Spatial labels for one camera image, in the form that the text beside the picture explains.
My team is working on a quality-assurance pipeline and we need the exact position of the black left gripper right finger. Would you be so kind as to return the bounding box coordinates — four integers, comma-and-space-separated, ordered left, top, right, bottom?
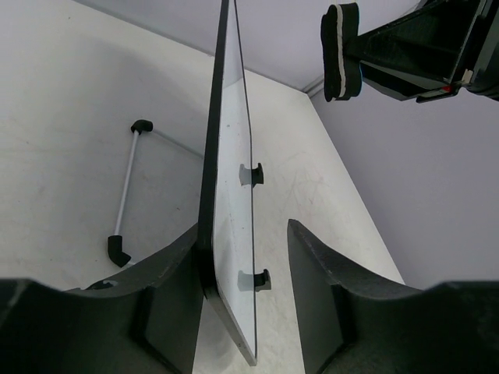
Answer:
288, 220, 498, 373

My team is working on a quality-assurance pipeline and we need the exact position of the blue whiteboard eraser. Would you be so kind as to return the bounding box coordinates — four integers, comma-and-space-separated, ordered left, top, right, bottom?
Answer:
320, 3, 363, 102

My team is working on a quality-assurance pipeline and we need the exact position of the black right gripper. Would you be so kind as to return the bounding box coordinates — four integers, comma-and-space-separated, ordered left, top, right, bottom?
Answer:
346, 1, 498, 104

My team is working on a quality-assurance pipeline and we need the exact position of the right aluminium frame post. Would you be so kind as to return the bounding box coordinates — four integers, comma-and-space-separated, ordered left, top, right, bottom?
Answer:
303, 76, 324, 97

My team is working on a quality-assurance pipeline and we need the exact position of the white whiteboard black frame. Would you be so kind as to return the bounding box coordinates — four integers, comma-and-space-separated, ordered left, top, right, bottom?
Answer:
195, 1, 257, 366

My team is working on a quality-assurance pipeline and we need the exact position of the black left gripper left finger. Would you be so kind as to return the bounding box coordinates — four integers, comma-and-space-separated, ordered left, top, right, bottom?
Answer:
1, 228, 203, 373

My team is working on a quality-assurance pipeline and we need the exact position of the whiteboard wire stand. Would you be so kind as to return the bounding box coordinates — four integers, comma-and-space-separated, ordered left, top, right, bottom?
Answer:
107, 119, 271, 292

